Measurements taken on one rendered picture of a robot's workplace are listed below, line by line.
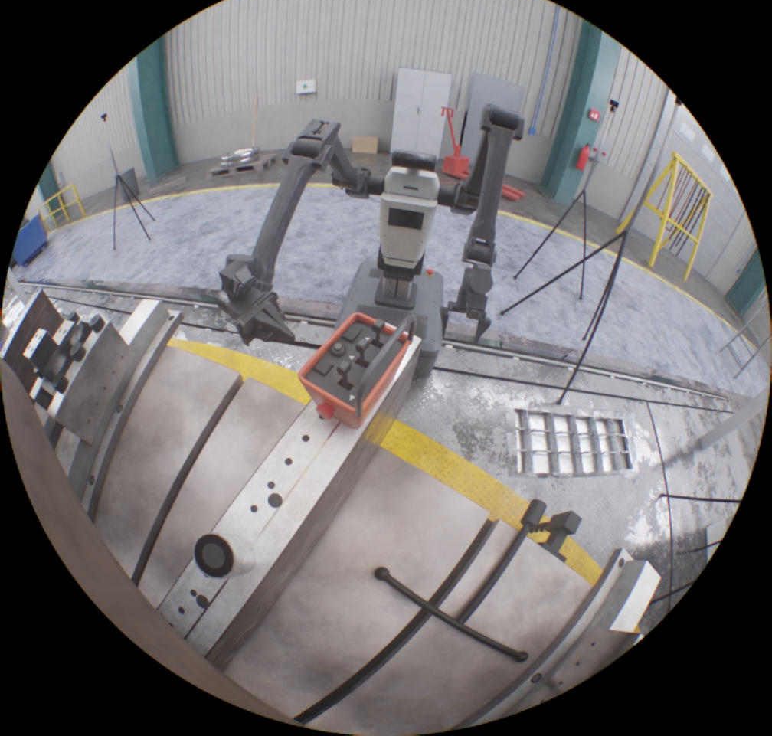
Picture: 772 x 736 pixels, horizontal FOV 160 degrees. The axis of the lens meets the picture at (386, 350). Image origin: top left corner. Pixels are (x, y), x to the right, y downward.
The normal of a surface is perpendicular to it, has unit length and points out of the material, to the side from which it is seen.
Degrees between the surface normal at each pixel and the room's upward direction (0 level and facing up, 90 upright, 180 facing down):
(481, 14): 90
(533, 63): 90
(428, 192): 90
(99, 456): 0
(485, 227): 68
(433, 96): 90
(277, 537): 0
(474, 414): 0
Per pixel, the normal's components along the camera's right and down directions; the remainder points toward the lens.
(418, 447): 0.08, -0.61
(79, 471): 0.96, -0.07
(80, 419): 0.99, 0.14
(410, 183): -0.16, 0.77
